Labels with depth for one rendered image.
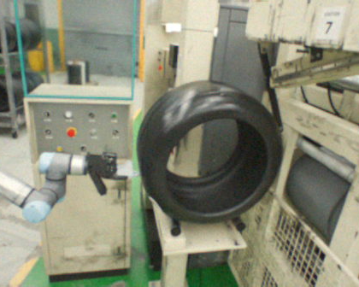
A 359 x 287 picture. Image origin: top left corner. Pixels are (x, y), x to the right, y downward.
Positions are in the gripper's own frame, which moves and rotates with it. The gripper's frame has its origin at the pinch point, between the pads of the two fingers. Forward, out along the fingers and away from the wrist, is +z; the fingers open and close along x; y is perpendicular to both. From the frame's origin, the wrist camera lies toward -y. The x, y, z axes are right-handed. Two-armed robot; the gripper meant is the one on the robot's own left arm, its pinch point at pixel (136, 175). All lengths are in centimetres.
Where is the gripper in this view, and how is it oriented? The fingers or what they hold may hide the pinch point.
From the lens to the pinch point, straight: 114.7
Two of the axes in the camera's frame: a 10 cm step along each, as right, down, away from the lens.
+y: 2.0, -9.2, -3.4
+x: -2.1, -3.8, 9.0
